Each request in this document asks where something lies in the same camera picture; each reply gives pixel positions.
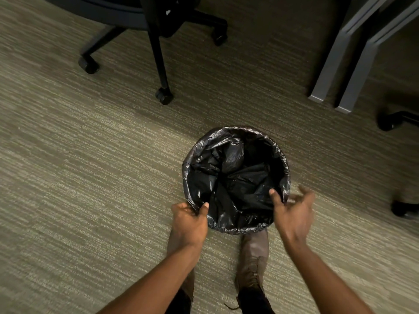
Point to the person's right hand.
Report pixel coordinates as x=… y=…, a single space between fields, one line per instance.
x=293 y=222

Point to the black plastic trash bag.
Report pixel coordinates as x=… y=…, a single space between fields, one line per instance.
x=235 y=179

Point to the person's left forearm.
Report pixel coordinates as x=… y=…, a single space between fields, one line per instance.
x=157 y=281

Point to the person's right forearm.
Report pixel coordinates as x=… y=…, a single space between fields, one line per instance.
x=322 y=277

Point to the person's right thumb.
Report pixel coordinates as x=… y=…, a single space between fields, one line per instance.
x=275 y=198

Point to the person's left thumb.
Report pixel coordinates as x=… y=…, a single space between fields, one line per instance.
x=203 y=209

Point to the grey metal desk leg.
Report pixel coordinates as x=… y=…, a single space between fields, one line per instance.
x=334 y=62
x=363 y=71

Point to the person's left hand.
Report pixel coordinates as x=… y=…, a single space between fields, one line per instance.
x=189 y=225

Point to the black chair base with casters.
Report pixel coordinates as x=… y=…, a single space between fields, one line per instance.
x=397 y=119

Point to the black trousers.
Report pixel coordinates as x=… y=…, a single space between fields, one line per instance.
x=255 y=302

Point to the brown leather right boot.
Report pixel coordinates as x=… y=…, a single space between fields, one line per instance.
x=253 y=258

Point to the black office chair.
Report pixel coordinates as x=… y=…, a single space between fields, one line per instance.
x=157 y=35

